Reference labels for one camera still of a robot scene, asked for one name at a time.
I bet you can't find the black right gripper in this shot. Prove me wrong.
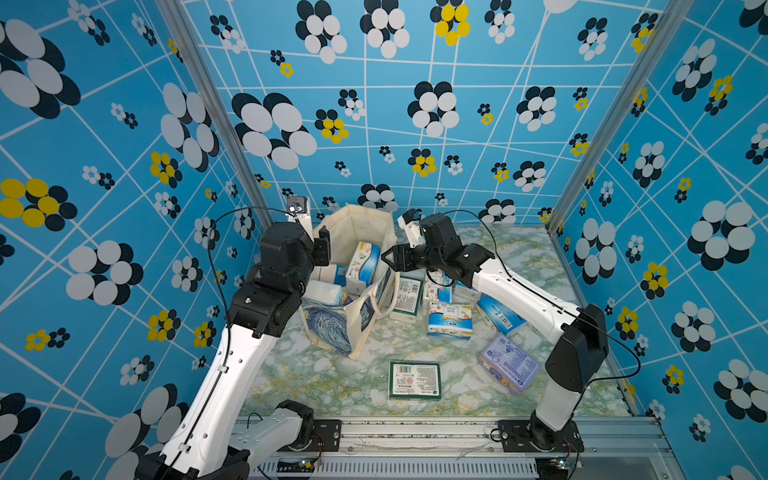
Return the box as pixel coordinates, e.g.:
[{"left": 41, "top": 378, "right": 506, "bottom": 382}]
[{"left": 381, "top": 243, "right": 446, "bottom": 274}]

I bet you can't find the blue tissue pack white top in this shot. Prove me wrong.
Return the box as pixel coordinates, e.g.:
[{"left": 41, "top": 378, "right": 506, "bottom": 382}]
[{"left": 310, "top": 263, "right": 347, "bottom": 286}]

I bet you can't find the blue white tissue box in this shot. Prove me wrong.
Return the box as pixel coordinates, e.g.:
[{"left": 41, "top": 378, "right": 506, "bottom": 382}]
[{"left": 346, "top": 242, "right": 380, "bottom": 296}]

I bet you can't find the cream canvas tote bag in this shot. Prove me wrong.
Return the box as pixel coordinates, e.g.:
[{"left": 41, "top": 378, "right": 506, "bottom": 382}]
[{"left": 300, "top": 205, "right": 400, "bottom": 361}]

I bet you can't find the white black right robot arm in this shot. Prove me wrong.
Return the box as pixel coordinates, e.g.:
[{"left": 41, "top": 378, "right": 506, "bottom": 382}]
[{"left": 382, "top": 209, "right": 609, "bottom": 451}]

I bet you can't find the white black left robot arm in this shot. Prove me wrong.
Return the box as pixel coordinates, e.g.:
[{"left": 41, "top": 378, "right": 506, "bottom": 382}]
[{"left": 135, "top": 221, "right": 331, "bottom": 479}]

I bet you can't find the white blue printed tissue pack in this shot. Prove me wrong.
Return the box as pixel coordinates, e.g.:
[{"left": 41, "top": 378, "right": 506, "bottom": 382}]
[{"left": 422, "top": 270, "right": 453, "bottom": 307}]

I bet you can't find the green white tissue pack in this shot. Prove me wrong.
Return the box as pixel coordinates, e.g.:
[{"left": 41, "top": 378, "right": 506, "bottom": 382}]
[{"left": 390, "top": 277, "right": 423, "bottom": 321}]

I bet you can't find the colourful small tissue pack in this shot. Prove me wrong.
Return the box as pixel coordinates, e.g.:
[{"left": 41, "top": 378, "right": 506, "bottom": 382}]
[{"left": 427, "top": 301, "right": 473, "bottom": 340}]

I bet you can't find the green flat tissue pack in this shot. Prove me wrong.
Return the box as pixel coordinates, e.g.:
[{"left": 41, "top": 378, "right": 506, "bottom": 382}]
[{"left": 389, "top": 361, "right": 442, "bottom": 400}]

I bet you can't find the purple tissue pack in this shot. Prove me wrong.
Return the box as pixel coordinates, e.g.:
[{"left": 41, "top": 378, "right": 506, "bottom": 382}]
[{"left": 479, "top": 334, "right": 541, "bottom": 394}]

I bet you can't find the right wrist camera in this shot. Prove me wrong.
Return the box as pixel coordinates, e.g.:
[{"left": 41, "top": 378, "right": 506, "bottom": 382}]
[{"left": 397, "top": 209, "right": 424, "bottom": 248}]

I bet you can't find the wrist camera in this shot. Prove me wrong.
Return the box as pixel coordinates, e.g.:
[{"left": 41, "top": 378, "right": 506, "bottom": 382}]
[
  {"left": 397, "top": 209, "right": 424, "bottom": 248},
  {"left": 287, "top": 195, "right": 313, "bottom": 237}
]

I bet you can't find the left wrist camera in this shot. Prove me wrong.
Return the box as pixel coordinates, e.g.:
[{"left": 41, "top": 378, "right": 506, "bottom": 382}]
[{"left": 287, "top": 195, "right": 313, "bottom": 237}]

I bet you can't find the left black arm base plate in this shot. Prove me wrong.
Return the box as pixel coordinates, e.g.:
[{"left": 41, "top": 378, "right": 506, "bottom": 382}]
[{"left": 279, "top": 419, "right": 343, "bottom": 453}]

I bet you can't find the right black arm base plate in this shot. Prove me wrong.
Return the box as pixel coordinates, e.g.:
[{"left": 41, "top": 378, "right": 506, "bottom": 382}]
[{"left": 490, "top": 417, "right": 585, "bottom": 456}]

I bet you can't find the aluminium front rail frame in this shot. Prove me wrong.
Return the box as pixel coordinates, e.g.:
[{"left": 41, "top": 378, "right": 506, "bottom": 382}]
[{"left": 230, "top": 416, "right": 684, "bottom": 479}]

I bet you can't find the left aluminium corner post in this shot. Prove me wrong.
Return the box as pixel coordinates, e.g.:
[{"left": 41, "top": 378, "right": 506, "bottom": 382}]
[{"left": 157, "top": 0, "right": 267, "bottom": 207}]

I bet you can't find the aluminium corner post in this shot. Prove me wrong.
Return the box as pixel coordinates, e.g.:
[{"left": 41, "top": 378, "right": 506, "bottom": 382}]
[
  {"left": 546, "top": 0, "right": 694, "bottom": 236},
  {"left": 157, "top": 0, "right": 267, "bottom": 207}
]

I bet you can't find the right aluminium corner post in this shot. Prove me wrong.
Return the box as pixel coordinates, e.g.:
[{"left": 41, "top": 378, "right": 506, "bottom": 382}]
[{"left": 546, "top": 0, "right": 694, "bottom": 236}]

